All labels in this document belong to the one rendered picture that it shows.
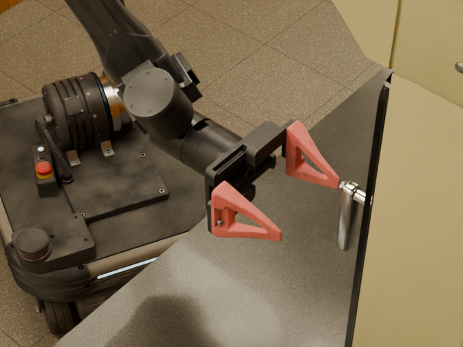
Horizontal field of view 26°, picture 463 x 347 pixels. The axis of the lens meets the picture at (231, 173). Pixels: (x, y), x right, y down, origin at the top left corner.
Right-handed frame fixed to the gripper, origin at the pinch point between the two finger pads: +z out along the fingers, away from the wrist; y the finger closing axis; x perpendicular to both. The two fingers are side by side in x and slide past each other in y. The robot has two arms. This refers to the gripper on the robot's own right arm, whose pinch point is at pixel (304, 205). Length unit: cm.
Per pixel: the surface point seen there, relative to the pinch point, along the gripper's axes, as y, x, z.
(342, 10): -4.8, -29.8, 5.9
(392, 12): -4.8, -31.7, 10.2
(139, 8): 121, 113, -155
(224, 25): 131, 114, -129
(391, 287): -4.9, -2.5, 13.8
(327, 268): 9.4, 20.6, -2.6
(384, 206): -4.8, -12.1, 11.8
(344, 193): -0.4, -5.5, 5.0
